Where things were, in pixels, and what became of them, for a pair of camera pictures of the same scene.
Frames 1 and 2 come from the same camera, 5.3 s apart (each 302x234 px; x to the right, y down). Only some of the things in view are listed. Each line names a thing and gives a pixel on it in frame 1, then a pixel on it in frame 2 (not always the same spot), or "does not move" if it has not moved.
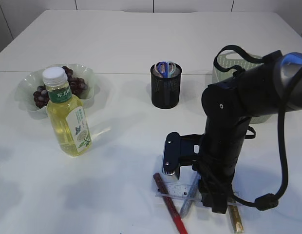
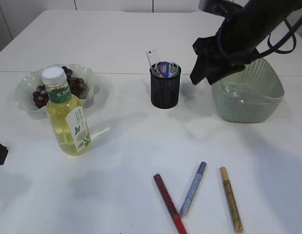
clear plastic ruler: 180,190 → 153,56
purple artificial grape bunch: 41,96 does not move
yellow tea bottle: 67,114 does not move
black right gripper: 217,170 → 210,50
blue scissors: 162,67 does not move
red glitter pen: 169,203 does not move
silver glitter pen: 190,194 does not move
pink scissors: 156,71 → 174,68
